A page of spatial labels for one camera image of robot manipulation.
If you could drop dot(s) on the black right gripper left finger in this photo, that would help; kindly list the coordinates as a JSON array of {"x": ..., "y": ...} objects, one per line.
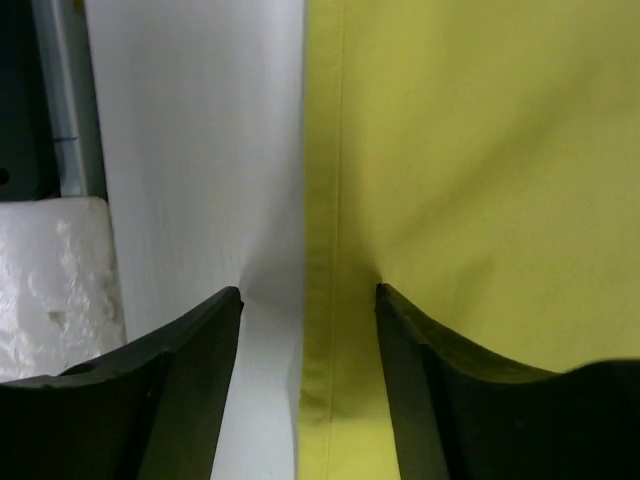
[{"x": 151, "y": 409}]

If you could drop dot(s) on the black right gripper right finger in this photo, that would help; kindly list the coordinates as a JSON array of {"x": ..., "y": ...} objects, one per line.
[{"x": 461, "y": 411}]

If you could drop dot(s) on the yellow trousers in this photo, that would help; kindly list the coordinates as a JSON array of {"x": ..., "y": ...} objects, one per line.
[{"x": 482, "y": 158}]

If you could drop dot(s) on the white foam block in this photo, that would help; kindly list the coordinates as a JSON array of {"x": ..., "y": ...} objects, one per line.
[{"x": 60, "y": 294}]

